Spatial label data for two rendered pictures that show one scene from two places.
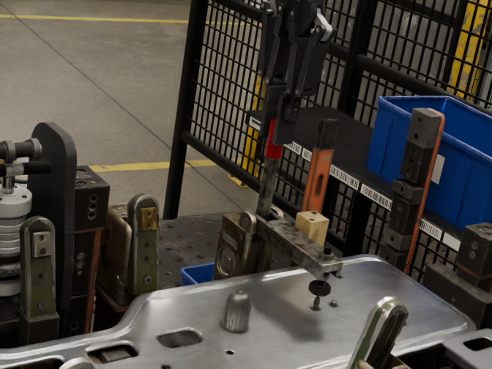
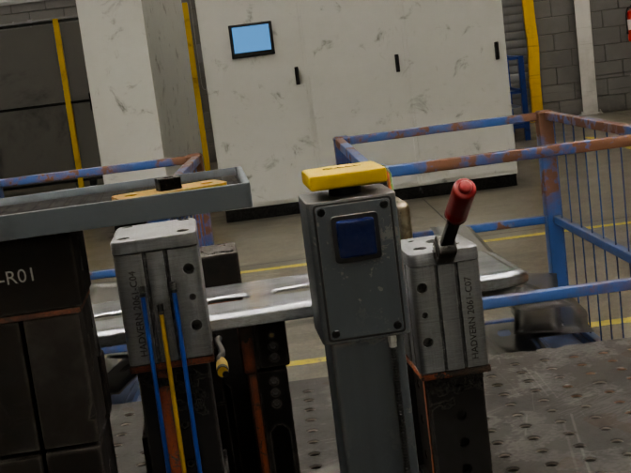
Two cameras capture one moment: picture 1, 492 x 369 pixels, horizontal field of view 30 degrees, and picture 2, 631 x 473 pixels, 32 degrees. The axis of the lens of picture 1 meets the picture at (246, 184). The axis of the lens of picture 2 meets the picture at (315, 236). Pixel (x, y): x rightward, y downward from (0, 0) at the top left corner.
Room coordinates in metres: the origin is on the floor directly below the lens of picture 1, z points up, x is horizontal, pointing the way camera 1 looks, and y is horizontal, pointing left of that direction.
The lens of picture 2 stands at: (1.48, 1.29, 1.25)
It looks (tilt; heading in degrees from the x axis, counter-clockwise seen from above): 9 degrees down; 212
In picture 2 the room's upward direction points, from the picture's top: 7 degrees counter-clockwise
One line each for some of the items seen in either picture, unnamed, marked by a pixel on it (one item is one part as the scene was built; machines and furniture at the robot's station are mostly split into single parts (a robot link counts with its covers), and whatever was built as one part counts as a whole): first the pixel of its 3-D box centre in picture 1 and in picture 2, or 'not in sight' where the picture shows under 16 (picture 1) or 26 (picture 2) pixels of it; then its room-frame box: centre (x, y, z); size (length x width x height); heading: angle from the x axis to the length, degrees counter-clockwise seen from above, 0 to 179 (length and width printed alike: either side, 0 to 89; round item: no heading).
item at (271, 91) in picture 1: (273, 111); not in sight; (1.17, -0.02, 1.21); 0.03 x 0.01 x 0.07; 128
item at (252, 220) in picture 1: (247, 221); not in sight; (1.15, -0.01, 1.06); 0.03 x 0.01 x 0.03; 38
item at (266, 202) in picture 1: (269, 172); not in sight; (1.16, -0.03, 1.13); 0.04 x 0.02 x 0.16; 128
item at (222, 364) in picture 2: not in sight; (221, 354); (0.72, 0.69, 1.00); 0.12 x 0.01 x 0.01; 38
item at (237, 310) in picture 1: (236, 313); not in sight; (0.97, -0.01, 1.02); 0.03 x 0.03 x 0.07
